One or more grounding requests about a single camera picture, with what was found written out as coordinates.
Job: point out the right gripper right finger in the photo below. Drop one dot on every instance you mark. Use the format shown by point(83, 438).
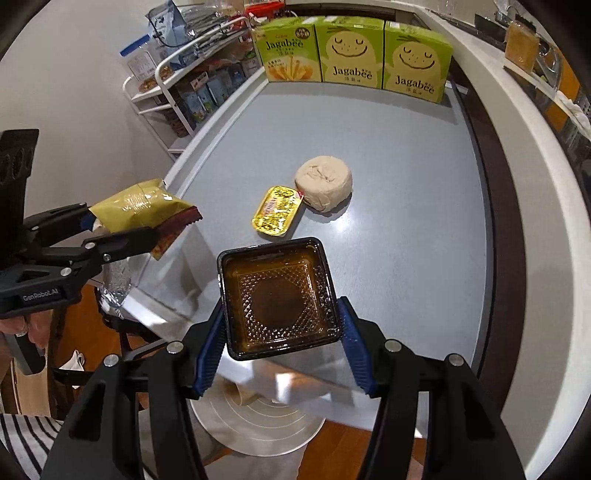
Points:
point(466, 437)

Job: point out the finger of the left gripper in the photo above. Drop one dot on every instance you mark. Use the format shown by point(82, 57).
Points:
point(118, 246)
point(59, 224)

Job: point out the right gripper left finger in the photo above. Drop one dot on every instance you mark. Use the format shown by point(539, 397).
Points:
point(100, 437)

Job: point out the gold snack wrapper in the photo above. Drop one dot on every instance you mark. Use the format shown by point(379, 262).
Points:
point(147, 204)

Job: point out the gold foil butter pack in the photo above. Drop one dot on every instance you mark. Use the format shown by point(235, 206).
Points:
point(277, 210)

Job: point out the black square plastic tray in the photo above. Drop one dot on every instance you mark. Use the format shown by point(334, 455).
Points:
point(277, 299)

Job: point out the beige round paper lid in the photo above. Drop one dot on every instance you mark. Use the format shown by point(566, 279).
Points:
point(325, 181)

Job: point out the white round trash bin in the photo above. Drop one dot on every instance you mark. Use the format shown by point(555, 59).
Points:
point(250, 424)

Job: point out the person's hand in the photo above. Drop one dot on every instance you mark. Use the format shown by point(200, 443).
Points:
point(36, 327)

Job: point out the blue ziplock bag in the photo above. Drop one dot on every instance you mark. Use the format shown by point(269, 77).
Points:
point(168, 25)

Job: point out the left Jagabee snack box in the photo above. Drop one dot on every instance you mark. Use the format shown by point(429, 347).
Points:
point(288, 49)

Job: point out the jagabee snack box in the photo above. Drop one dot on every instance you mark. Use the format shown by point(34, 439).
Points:
point(288, 49)
point(351, 50)
point(416, 61)

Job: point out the middle Jagabee snack box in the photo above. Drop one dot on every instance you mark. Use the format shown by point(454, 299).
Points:
point(351, 50)

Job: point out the right Jagabee snack box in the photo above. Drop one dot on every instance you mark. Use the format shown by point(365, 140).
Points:
point(416, 61)

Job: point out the amber glass jar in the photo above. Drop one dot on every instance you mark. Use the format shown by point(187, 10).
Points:
point(522, 45)

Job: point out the white wire storage rack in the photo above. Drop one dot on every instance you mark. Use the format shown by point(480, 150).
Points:
point(190, 85)

